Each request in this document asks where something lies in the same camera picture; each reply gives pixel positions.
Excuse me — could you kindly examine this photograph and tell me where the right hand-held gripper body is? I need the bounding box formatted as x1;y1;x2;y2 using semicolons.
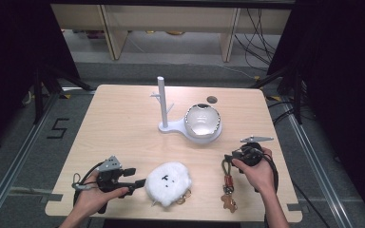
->
231;135;275;168

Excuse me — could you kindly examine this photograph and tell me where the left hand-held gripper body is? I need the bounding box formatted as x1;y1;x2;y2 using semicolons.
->
95;154;125;215

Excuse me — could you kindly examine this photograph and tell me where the green cord bear charm keychain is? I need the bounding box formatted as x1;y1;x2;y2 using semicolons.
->
220;157;239;214

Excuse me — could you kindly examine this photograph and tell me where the white plush pouch keychain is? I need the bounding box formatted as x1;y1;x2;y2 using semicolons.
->
144;161;194;209

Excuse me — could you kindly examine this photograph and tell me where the person's left hand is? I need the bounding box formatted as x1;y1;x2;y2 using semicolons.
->
75;172;130;220

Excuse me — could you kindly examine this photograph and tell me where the person's right hand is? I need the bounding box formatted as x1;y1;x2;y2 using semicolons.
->
231;146;278;197

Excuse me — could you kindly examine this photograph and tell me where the silver rimmed white bowl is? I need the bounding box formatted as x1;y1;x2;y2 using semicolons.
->
183;103;222;140

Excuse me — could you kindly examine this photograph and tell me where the black metal stand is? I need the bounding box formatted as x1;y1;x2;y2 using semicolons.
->
249;66;304;125
31;66;95;125

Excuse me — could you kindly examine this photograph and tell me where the white tree-shaped jewelry stand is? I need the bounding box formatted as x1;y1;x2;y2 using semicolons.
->
149;75;223;145

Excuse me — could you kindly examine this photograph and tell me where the left hand-held gripper black cable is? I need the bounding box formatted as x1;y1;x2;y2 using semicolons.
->
71;161;105;207

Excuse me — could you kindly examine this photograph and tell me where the hand-held gripper black cable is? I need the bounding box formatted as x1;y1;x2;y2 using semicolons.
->
254;149;280;195
71;161;105;207

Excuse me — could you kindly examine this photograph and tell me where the right hand-held gripper black cable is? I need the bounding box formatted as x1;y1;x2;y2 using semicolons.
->
254;149;280;195

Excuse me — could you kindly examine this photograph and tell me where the aluminium floor rail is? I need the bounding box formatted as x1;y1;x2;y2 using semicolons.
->
0;90;62;228
279;100;354;228

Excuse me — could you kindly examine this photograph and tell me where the black floor cable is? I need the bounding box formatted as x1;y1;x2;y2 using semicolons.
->
290;179;323;228

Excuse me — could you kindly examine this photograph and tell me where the bundle of black cables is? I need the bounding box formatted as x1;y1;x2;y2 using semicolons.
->
233;8;283;72

